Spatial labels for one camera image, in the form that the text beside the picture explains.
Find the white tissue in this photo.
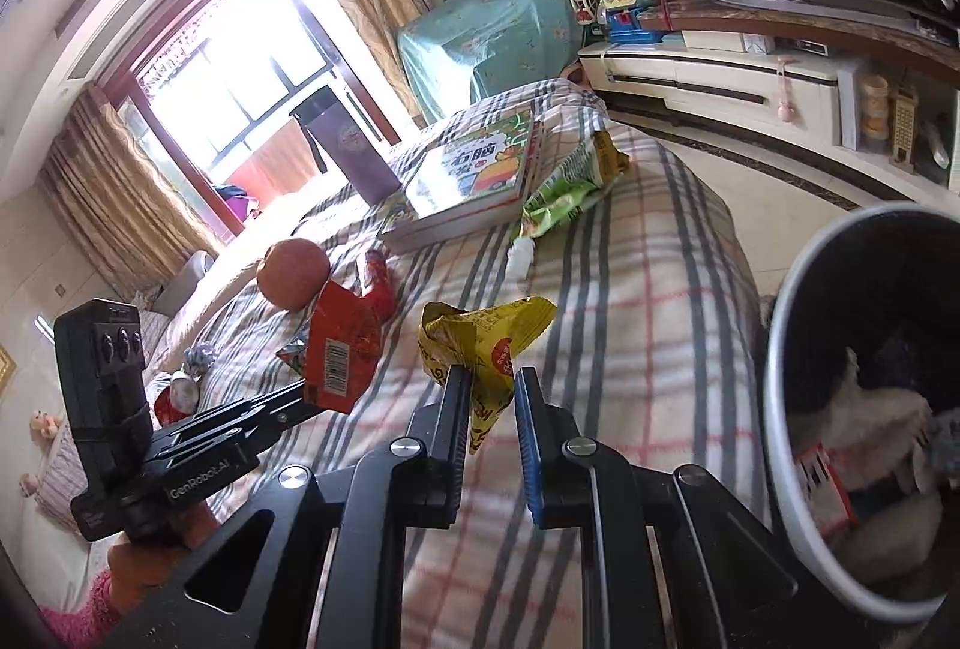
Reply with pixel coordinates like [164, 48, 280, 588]
[787, 349, 947, 582]

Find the person's left forearm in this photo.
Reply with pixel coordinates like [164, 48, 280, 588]
[37, 570, 125, 649]

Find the window with brown frame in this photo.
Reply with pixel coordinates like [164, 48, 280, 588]
[105, 0, 398, 208]

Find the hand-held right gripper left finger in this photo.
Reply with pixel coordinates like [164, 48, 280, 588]
[101, 364, 473, 649]

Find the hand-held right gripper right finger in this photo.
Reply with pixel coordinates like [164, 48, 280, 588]
[514, 368, 818, 649]

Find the teal cloth cover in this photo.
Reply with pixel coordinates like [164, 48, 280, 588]
[395, 0, 593, 125]

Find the white bin with black liner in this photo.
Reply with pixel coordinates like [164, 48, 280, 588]
[763, 203, 960, 624]

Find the pink purple cloth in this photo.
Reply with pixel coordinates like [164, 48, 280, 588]
[214, 184, 248, 223]

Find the red white small toy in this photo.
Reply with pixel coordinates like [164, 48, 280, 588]
[154, 371, 200, 429]

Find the wooden building model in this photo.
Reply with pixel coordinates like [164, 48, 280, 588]
[889, 86, 922, 174]

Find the person's left hand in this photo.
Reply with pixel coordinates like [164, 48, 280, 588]
[105, 505, 226, 620]

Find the pink hanging toy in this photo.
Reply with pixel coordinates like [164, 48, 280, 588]
[776, 56, 797, 121]

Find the red green snack packet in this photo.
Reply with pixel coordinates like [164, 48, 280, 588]
[276, 248, 395, 415]

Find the children's picture book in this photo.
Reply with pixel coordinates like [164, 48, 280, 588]
[379, 109, 545, 254]

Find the red white barcode wrapper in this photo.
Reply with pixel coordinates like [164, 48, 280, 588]
[793, 443, 857, 540]

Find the white television cabinet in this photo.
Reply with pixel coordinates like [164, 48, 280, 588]
[577, 0, 960, 200]

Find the small white bottle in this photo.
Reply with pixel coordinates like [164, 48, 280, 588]
[504, 238, 537, 279]

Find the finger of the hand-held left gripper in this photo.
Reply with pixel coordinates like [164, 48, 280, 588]
[154, 380, 325, 451]

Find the purple tumbler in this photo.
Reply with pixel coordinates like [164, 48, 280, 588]
[290, 86, 402, 205]

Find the yellow snack packet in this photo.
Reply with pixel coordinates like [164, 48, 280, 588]
[418, 296, 557, 456]

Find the orange lidded jar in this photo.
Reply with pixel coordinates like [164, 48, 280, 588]
[859, 75, 890, 144]

